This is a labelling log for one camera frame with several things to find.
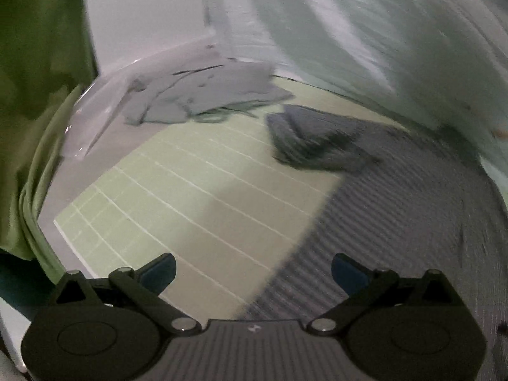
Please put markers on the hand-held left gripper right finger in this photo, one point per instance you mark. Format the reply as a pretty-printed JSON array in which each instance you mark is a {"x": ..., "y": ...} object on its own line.
[{"x": 346, "y": 274}]

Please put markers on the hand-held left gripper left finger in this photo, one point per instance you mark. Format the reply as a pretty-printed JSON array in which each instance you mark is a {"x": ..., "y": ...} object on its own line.
[{"x": 159, "y": 274}]

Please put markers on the green cloth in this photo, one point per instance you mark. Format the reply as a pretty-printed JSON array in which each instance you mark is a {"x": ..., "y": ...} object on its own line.
[{"x": 35, "y": 67}]

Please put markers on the clear plastic sheet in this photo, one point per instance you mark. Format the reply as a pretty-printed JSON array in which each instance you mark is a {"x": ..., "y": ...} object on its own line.
[{"x": 95, "y": 127}]

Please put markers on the plain grey shirt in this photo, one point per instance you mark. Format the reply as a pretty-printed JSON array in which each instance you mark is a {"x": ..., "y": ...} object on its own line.
[{"x": 206, "y": 91}]

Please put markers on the pale blue printed blanket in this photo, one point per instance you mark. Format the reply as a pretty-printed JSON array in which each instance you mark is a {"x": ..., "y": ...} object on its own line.
[{"x": 357, "y": 39}]

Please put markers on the green grid cutting mat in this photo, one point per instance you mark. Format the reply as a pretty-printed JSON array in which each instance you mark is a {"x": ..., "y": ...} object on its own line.
[{"x": 178, "y": 190}]

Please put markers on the grey striped garment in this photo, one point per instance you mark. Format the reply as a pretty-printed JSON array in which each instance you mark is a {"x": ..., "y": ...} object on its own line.
[{"x": 397, "y": 214}]

